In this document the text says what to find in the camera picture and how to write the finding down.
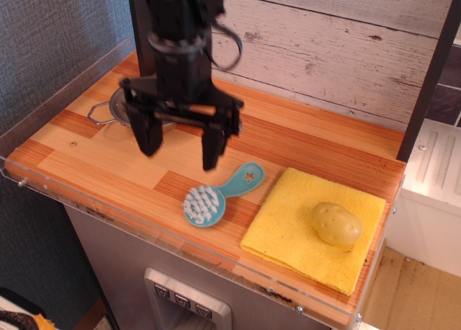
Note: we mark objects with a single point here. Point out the silver toy fridge cabinet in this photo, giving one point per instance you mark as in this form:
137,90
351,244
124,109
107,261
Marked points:
119,260

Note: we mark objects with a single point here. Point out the grey dispenser button panel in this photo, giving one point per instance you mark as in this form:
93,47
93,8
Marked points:
176,305

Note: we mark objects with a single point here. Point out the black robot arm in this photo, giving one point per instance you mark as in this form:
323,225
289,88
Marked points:
185,19

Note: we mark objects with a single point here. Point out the white toy sink unit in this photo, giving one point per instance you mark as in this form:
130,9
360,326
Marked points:
425,223

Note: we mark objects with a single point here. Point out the dark vertical post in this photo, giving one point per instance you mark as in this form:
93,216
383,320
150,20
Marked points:
439,58
141,21

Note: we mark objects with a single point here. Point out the clear acrylic guard rail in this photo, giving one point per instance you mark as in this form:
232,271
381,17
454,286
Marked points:
56,150

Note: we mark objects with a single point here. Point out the blue brush white bristles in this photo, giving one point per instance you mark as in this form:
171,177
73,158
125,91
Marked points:
205,205

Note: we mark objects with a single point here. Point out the black orange object corner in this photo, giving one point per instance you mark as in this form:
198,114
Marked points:
18,312

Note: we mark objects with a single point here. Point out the yellow cloth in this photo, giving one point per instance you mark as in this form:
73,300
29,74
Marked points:
282,232

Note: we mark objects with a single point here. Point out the steel bowl with handles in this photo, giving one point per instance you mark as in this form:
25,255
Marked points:
117,108

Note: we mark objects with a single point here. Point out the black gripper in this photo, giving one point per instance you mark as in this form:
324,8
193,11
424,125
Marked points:
181,91

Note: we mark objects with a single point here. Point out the yellow toy potato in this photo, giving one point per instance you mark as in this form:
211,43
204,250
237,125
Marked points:
336,225

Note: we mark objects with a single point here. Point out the dark right vertical post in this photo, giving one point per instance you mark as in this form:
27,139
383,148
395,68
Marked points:
439,58

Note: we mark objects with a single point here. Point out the dark left vertical post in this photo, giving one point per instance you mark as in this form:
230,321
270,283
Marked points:
141,21

